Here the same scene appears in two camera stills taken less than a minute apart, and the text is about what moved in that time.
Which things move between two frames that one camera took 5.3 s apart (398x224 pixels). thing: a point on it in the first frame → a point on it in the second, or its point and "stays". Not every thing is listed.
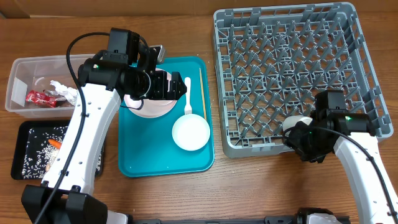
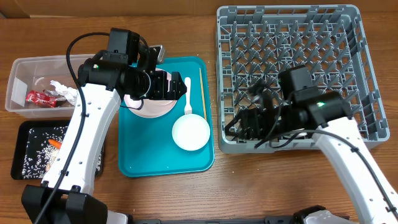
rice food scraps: [39, 154] stays
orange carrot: [55, 143] stays
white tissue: [70, 93] stays
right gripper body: [308, 143] → [262, 121]
